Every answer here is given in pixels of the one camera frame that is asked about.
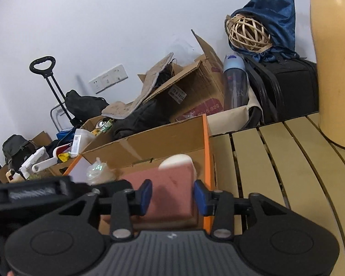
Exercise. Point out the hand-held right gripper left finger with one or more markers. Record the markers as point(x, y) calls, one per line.
point(146, 198)

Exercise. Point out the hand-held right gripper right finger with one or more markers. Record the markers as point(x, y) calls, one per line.
point(199, 199)

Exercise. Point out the pink sponge block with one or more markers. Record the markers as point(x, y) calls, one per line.
point(169, 184)

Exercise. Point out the orange-edged cardboard box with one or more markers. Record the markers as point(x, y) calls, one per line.
point(161, 141)

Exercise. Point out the white foam cylinder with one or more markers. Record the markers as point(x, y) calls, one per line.
point(176, 161)

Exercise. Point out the iridescent plastic bag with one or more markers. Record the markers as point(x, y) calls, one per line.
point(99, 174)

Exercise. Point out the grey backpack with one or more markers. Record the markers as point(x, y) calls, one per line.
point(15, 148)

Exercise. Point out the white plastic tube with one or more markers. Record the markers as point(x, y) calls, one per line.
point(44, 164)

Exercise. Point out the yellow snack packet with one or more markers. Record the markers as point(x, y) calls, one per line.
point(64, 157)

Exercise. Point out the black cloth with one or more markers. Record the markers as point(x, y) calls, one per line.
point(143, 118)

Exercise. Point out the green snack packet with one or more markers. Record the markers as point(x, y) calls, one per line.
point(105, 126)

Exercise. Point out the red and white tub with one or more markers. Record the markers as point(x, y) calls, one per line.
point(63, 149)

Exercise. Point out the beige tote cloth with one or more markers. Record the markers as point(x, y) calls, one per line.
point(230, 119)

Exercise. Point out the white plastic container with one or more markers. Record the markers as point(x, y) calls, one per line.
point(82, 141)

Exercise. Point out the small brown cardboard box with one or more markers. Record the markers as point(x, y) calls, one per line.
point(92, 122)

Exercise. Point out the blue box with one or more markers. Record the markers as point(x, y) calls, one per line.
point(63, 135)

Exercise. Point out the brown red-printed cardboard box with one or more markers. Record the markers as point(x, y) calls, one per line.
point(195, 89)

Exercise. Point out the black backpack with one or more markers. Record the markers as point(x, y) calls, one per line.
point(84, 103)

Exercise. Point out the beige fleece boot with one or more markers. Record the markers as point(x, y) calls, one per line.
point(152, 83)

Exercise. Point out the blue-capped water bottle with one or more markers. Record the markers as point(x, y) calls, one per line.
point(234, 83)

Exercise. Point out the black carry case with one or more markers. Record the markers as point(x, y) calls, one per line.
point(293, 86)

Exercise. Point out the wicker ball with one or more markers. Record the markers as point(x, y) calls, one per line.
point(247, 34)

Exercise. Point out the yellow thermos bottle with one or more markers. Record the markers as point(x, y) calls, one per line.
point(333, 63)

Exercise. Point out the blue velvet bag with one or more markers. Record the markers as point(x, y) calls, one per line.
point(279, 17)

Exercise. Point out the white wall socket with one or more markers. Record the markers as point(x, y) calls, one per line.
point(107, 78)

